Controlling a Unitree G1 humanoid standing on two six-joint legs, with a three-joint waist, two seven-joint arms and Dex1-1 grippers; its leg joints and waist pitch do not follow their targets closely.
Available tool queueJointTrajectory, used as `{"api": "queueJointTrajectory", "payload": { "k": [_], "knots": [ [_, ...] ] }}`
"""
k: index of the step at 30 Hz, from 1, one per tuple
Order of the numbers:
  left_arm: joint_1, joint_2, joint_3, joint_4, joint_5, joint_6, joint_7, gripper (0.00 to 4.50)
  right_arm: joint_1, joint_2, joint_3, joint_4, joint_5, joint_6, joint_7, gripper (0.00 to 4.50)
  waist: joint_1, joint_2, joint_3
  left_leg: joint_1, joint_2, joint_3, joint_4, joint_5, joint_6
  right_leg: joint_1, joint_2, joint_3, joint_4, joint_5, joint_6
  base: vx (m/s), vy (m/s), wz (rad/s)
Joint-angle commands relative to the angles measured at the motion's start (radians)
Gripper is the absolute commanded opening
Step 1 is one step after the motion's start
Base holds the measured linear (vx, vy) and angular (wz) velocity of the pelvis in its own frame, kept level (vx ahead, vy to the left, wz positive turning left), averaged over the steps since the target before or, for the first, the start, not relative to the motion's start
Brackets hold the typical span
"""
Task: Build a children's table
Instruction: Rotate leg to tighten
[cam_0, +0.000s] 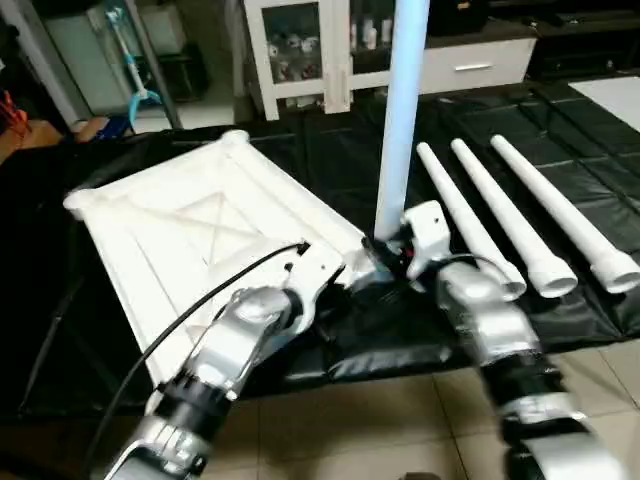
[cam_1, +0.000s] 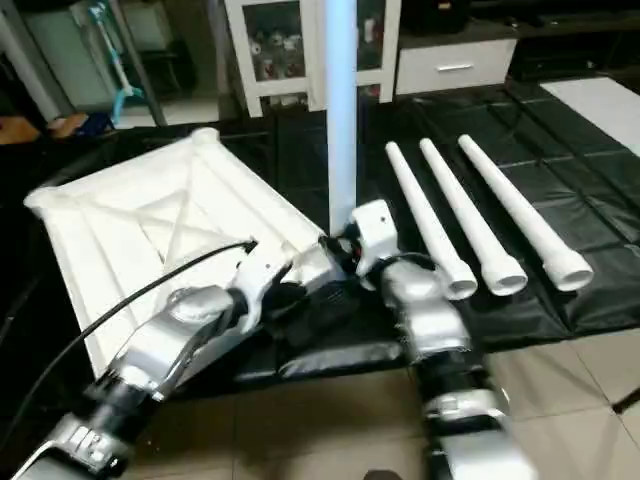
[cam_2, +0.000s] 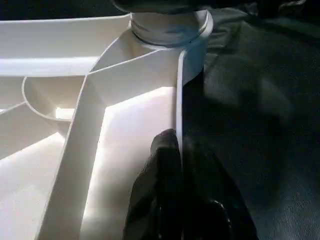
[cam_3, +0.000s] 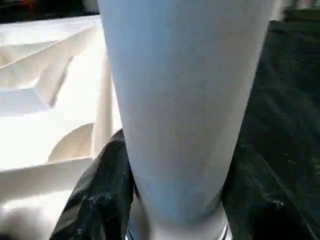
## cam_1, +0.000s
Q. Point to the white plastic table leg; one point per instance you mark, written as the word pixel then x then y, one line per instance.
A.
pixel 525 210
pixel 341 110
pixel 430 220
pixel 470 215

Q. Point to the white plastic table top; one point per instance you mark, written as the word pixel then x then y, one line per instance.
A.
pixel 140 220

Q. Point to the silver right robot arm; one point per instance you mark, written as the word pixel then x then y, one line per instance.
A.
pixel 430 330

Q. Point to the black work mat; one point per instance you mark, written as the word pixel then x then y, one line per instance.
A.
pixel 400 330

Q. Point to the white glass-door cabinet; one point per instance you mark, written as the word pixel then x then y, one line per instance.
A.
pixel 270 50

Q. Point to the white drawer unit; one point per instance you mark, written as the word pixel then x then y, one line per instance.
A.
pixel 455 65

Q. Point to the brown wooden desk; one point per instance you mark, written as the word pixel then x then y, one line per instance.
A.
pixel 15 130

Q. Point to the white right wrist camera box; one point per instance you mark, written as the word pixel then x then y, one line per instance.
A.
pixel 375 235

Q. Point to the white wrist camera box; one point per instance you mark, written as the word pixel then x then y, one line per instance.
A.
pixel 375 235
pixel 262 275

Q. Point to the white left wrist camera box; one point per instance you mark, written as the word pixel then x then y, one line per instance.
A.
pixel 262 275

